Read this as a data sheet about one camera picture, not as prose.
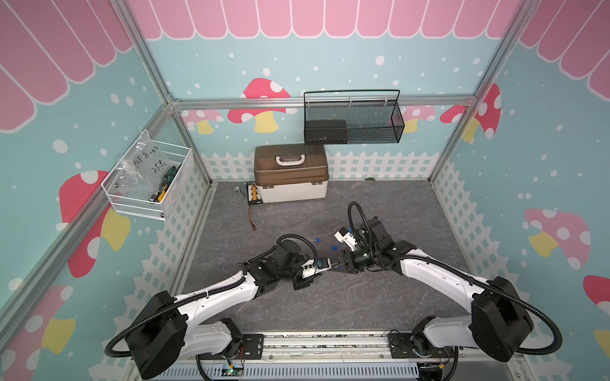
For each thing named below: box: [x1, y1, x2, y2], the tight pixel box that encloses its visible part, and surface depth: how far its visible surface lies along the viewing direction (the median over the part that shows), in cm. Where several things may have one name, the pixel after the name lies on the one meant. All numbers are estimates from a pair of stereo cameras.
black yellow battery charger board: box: [246, 180, 263, 205], surface depth 114 cm
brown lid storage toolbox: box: [254, 142, 330, 204], surface depth 103 cm
